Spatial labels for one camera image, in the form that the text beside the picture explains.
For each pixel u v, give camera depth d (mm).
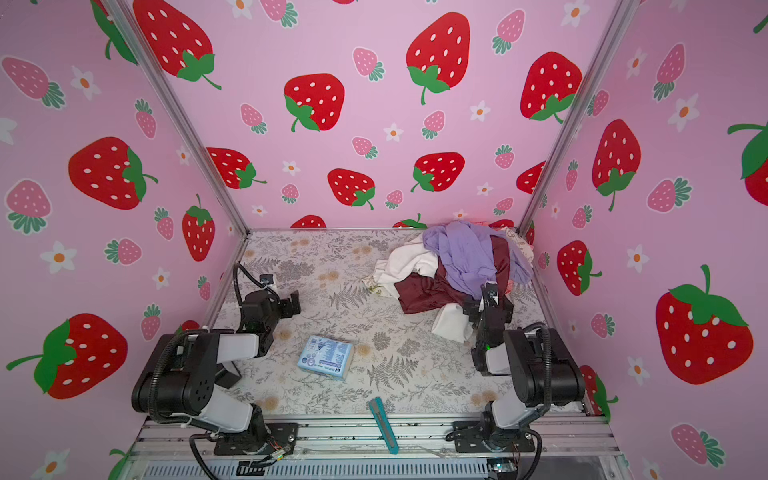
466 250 949
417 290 1003
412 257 1005
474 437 731
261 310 733
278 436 741
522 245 1059
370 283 1024
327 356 819
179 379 454
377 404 793
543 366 428
